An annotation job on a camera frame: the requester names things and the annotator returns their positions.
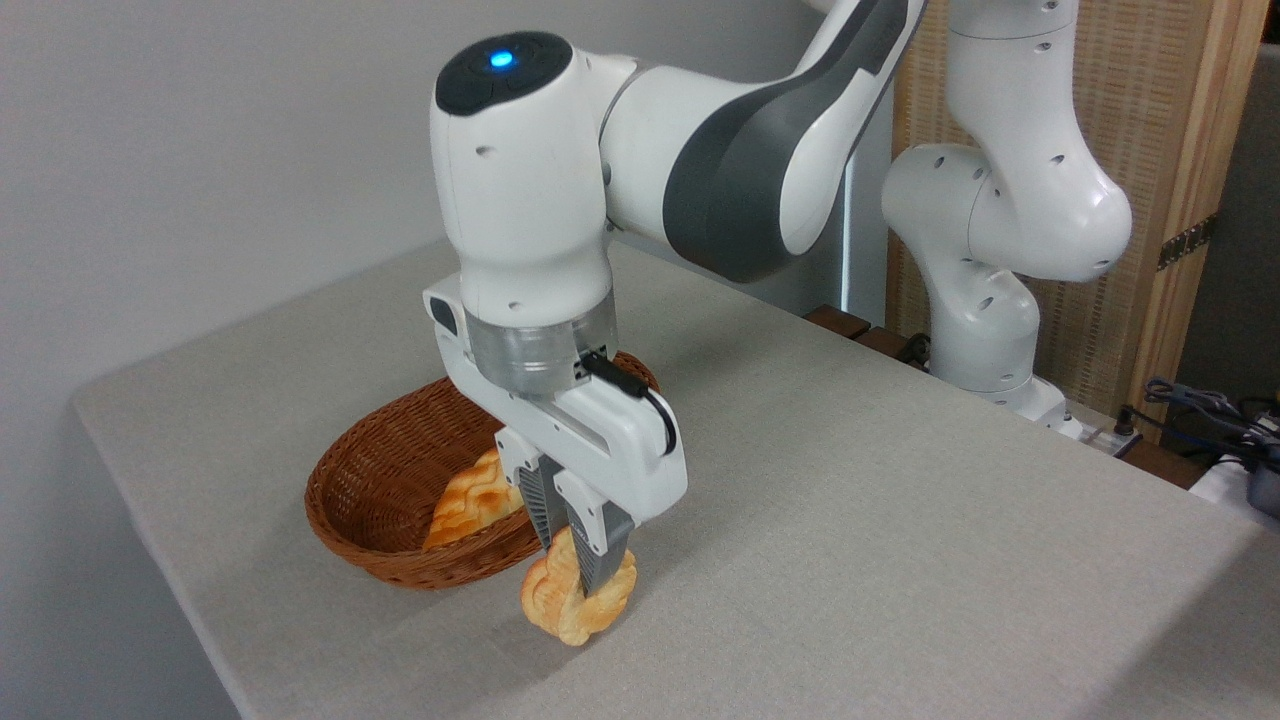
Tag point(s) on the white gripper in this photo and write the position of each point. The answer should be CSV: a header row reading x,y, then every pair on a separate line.
x,y
620,450

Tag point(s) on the pale twisted bread roll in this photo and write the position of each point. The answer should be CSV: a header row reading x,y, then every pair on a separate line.
x,y
560,605

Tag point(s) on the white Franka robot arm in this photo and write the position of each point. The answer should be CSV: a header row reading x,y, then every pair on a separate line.
x,y
1000,210

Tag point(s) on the orange braided bread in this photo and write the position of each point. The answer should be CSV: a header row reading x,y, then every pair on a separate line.
x,y
470,505

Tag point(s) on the brown wicker basket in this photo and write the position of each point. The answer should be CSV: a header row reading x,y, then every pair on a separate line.
x,y
390,460

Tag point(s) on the wooden woven screen panel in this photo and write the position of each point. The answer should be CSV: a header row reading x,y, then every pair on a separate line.
x,y
1150,100

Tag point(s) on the dark brown wooden frame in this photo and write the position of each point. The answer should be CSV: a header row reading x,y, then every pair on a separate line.
x,y
850,325

